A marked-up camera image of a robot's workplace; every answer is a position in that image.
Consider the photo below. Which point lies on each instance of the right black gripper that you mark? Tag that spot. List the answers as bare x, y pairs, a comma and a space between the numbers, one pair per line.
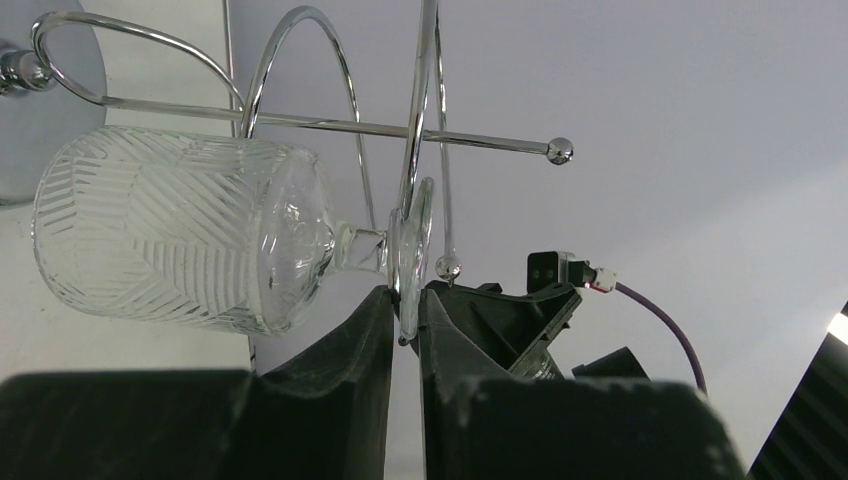
514, 331

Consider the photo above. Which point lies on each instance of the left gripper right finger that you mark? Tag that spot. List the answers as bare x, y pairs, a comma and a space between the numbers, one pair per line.
482, 422

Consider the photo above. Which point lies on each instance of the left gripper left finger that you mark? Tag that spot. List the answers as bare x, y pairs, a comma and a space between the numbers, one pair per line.
321, 415

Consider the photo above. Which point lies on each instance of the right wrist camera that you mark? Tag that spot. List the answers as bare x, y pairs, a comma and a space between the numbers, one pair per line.
550, 267

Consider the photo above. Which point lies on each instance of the chrome wire glass rack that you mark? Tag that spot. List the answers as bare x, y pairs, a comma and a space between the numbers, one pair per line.
25, 71

